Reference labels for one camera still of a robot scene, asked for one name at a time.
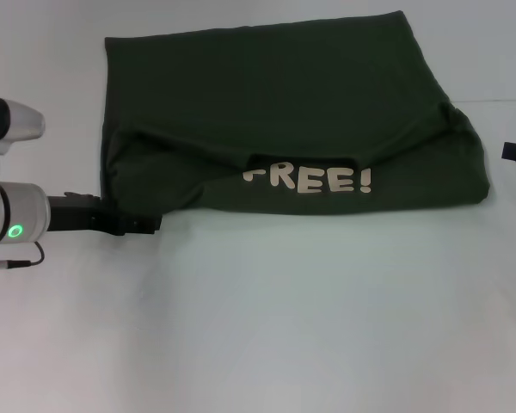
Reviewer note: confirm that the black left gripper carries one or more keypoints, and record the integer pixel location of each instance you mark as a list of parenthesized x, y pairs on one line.
[(73, 215)]

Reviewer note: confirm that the dark green t-shirt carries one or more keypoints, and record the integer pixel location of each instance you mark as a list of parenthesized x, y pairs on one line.
[(284, 107)]

